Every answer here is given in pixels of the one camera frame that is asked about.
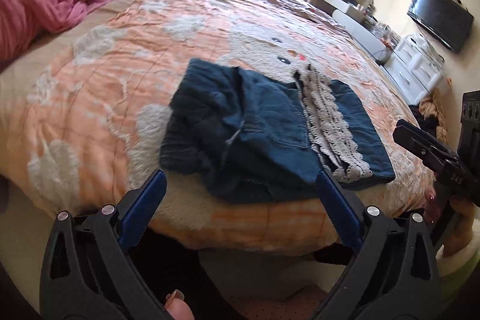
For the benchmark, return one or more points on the white drawer cabinet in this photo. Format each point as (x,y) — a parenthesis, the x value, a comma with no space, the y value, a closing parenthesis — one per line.
(415,68)

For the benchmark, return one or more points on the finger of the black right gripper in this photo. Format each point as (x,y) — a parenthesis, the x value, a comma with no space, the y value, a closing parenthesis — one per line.
(433,154)

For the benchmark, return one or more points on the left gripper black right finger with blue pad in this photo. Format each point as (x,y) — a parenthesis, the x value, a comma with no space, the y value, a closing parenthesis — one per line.
(392,273)

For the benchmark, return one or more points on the pile of brown black clothes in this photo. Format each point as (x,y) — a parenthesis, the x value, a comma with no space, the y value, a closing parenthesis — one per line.
(430,116)

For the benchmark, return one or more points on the person right hand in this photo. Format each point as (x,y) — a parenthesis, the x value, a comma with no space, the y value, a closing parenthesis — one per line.
(460,232)

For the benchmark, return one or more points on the purple patterned cloth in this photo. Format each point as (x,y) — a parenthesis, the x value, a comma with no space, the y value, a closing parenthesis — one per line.
(304,10)

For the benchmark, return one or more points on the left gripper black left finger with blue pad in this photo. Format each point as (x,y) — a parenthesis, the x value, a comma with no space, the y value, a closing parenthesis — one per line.
(86,271)

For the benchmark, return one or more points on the white low bench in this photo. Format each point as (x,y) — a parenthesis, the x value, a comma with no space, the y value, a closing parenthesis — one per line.
(371,44)

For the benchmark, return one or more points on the blue denim pants lace trim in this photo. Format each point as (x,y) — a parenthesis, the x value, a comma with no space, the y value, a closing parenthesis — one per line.
(254,139)

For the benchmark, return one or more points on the black flat television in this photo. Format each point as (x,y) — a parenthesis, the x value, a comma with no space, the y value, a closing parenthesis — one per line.
(445,20)

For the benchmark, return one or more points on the black tracking camera box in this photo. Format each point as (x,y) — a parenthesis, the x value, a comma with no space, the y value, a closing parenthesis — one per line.
(468,148)

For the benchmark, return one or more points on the person left hand thumb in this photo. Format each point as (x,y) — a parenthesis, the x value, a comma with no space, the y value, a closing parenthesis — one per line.
(177,308)

